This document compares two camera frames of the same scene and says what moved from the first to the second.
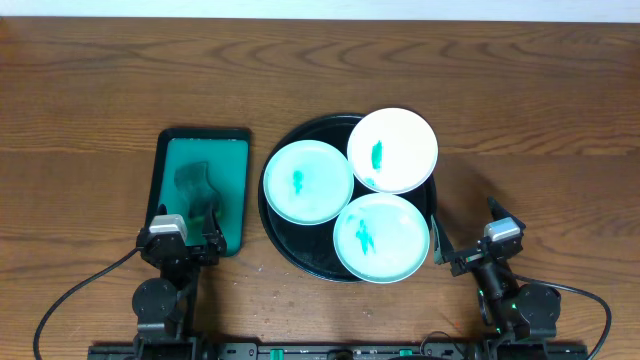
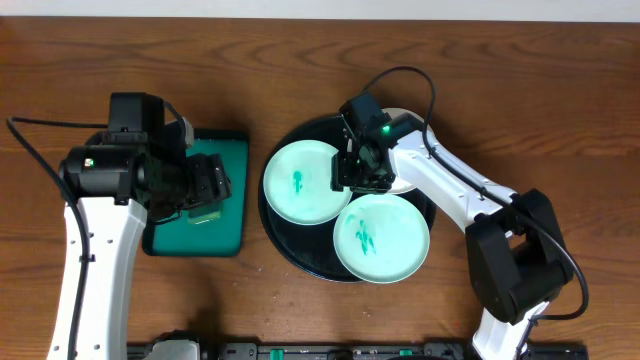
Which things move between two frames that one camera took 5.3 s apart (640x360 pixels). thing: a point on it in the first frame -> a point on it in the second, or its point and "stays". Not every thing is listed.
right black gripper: [473, 256] -> [351, 175]
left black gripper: [187, 250] -> [211, 183]
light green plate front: [381, 238] stays
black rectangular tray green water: [194, 169] stays
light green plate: [308, 182] stays
